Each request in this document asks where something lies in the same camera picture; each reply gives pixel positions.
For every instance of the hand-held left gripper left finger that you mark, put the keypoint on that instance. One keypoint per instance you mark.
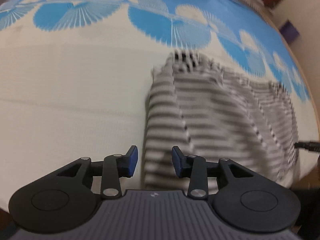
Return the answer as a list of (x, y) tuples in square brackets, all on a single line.
[(131, 161)]

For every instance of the striped black and white top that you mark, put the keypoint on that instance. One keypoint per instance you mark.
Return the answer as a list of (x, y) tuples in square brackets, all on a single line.
[(215, 120)]

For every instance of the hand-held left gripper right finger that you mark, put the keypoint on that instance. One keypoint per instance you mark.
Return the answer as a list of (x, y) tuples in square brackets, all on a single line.
[(178, 161)]

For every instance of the purple bag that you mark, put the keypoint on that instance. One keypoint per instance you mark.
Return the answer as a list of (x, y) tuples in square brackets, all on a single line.
[(290, 28)]

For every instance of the blue and white printed blanket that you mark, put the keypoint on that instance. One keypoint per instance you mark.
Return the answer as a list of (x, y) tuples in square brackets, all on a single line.
[(75, 80)]

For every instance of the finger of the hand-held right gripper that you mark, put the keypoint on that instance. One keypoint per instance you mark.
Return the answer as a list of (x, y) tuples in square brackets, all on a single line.
[(308, 146)]

